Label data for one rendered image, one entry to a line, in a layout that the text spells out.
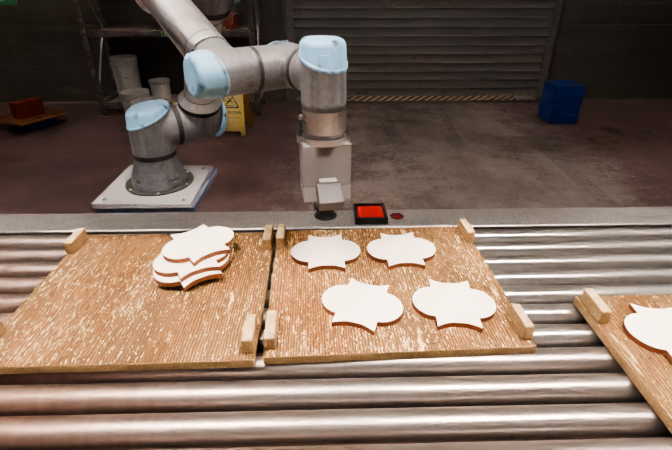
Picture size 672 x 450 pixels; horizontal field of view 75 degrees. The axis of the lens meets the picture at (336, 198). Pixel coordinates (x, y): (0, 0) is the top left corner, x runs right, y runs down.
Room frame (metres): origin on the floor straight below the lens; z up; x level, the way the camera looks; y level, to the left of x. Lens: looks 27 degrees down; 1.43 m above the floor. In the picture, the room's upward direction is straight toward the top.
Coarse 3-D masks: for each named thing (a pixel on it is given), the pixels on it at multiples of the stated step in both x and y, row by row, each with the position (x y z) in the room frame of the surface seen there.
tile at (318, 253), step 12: (312, 240) 0.75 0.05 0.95; (324, 240) 0.75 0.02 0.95; (336, 240) 0.75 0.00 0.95; (300, 252) 0.71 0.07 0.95; (312, 252) 0.71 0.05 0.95; (324, 252) 0.71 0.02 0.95; (336, 252) 0.71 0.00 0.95; (348, 252) 0.71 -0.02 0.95; (300, 264) 0.68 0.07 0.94; (312, 264) 0.67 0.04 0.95; (324, 264) 0.67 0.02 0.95; (336, 264) 0.67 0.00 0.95
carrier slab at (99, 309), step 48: (96, 240) 0.77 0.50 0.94; (144, 240) 0.77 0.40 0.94; (240, 240) 0.77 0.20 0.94; (48, 288) 0.61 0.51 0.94; (96, 288) 0.61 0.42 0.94; (144, 288) 0.61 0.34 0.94; (192, 288) 0.61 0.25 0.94; (240, 288) 0.61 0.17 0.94; (48, 336) 0.50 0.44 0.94; (96, 336) 0.50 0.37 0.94; (144, 336) 0.50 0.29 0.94; (192, 336) 0.50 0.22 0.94; (240, 336) 0.50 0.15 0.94
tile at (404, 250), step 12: (384, 240) 0.75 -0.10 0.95; (396, 240) 0.75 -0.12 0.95; (408, 240) 0.75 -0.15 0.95; (420, 240) 0.75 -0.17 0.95; (372, 252) 0.71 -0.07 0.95; (384, 252) 0.71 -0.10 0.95; (396, 252) 0.71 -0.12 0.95; (408, 252) 0.71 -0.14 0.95; (420, 252) 0.71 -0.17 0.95; (432, 252) 0.71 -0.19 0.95; (396, 264) 0.67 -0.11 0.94; (408, 264) 0.67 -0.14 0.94; (420, 264) 0.67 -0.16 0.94
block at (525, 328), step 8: (512, 304) 0.54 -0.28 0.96; (512, 312) 0.53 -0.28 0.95; (520, 312) 0.52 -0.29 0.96; (512, 320) 0.53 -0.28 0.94; (520, 320) 0.51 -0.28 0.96; (528, 320) 0.50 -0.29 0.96; (520, 328) 0.50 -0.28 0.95; (528, 328) 0.49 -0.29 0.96; (520, 336) 0.49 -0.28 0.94; (528, 336) 0.49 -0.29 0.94
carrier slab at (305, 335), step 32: (288, 256) 0.71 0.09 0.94; (448, 256) 0.71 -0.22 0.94; (480, 256) 0.71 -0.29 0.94; (288, 288) 0.61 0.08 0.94; (320, 288) 0.61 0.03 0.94; (416, 288) 0.61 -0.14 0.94; (480, 288) 0.61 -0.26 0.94; (288, 320) 0.53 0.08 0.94; (320, 320) 0.53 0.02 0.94; (416, 320) 0.53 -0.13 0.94; (288, 352) 0.46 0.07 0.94; (320, 352) 0.46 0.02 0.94; (352, 352) 0.46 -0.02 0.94; (384, 352) 0.46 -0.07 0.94; (416, 352) 0.47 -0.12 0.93; (448, 352) 0.47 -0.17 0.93; (480, 352) 0.47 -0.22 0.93; (512, 352) 0.47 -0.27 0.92
